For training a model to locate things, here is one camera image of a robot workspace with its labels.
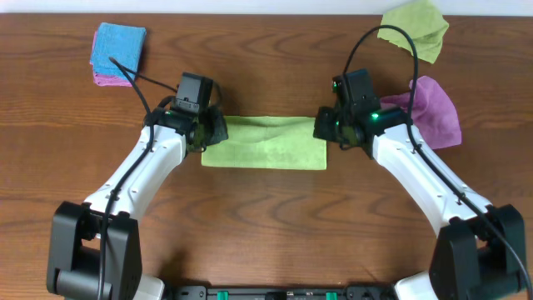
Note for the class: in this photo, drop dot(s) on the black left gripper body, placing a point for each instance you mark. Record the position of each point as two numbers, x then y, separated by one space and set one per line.
214 131

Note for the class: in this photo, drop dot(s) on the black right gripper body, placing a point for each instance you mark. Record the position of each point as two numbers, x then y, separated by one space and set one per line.
326 127

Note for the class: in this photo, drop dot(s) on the light green cloth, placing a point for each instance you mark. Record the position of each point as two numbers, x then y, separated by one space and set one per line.
268 142

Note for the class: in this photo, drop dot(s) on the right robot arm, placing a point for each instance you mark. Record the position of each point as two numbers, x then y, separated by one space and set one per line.
480 251

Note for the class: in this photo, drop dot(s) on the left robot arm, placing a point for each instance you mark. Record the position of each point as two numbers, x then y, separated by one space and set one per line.
95 250

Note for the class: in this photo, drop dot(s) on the crumpled purple cloth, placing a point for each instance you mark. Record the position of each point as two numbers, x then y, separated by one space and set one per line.
435 115

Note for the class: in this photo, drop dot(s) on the folded blue cloth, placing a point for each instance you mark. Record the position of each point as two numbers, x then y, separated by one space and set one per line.
117 50

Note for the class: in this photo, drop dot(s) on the folded pink cloth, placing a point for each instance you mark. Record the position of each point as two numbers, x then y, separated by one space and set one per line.
109 80

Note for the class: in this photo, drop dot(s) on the crumpled olive green cloth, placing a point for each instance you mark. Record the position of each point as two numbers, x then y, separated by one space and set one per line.
424 23

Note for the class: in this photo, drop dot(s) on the black mounting rail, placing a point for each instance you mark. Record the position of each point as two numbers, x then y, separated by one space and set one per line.
354 292

